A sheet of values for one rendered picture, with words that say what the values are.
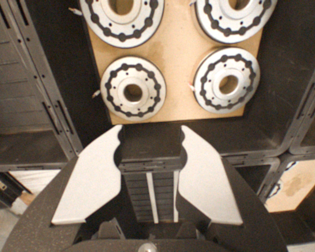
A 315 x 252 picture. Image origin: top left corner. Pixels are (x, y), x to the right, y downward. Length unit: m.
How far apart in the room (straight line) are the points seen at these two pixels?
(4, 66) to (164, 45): 0.27
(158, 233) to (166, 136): 0.40
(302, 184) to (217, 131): 0.41
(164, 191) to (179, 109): 0.26
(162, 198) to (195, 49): 0.40
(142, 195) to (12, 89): 0.39
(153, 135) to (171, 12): 0.19
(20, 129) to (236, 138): 0.42
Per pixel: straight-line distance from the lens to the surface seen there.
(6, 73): 0.36
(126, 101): 0.23
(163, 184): 0.41
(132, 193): 0.45
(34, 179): 0.79
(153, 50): 0.24
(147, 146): 0.22
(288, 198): 0.66
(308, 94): 0.23
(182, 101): 0.27
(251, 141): 0.26
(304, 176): 0.59
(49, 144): 0.31
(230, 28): 0.24
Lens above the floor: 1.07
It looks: 59 degrees down
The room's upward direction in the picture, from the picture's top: 178 degrees clockwise
